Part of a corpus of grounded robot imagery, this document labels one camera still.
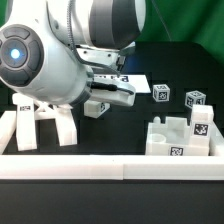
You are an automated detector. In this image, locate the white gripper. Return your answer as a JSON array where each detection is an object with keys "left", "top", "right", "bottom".
[{"left": 77, "top": 42, "right": 136, "bottom": 106}]

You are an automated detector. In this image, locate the white chair seat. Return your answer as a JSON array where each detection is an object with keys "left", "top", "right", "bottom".
[{"left": 145, "top": 117, "right": 210, "bottom": 156}]

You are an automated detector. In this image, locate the white tagged cube near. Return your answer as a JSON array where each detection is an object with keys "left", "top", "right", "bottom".
[{"left": 153, "top": 84, "right": 170, "bottom": 102}]

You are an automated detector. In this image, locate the white tagged cube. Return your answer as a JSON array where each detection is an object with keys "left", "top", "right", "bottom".
[
  {"left": 185, "top": 90, "right": 206, "bottom": 108},
  {"left": 153, "top": 84, "right": 170, "bottom": 102}
]

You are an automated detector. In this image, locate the white tagged cube far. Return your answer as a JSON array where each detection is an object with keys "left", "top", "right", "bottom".
[{"left": 185, "top": 90, "right": 206, "bottom": 108}]

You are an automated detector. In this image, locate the white marker base plate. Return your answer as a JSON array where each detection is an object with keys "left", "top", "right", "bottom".
[{"left": 96, "top": 74, "right": 151, "bottom": 93}]

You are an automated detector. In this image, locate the white chair back frame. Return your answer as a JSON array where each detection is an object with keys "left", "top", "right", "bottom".
[{"left": 12, "top": 93, "right": 77, "bottom": 151}]

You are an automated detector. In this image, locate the white front fence rail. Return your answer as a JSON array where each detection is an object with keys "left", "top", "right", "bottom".
[{"left": 0, "top": 155, "right": 224, "bottom": 180}]

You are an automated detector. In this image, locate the white fence rail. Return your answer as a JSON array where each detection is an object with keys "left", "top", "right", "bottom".
[
  {"left": 0, "top": 155, "right": 224, "bottom": 180},
  {"left": 210, "top": 123, "right": 224, "bottom": 157},
  {"left": 0, "top": 111, "right": 16, "bottom": 155}
]

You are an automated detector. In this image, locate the white left fence rail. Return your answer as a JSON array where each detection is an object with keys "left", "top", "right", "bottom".
[{"left": 0, "top": 111, "right": 16, "bottom": 155}]

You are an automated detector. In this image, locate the white right fence rail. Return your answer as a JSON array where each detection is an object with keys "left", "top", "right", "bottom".
[{"left": 210, "top": 123, "right": 224, "bottom": 157}]

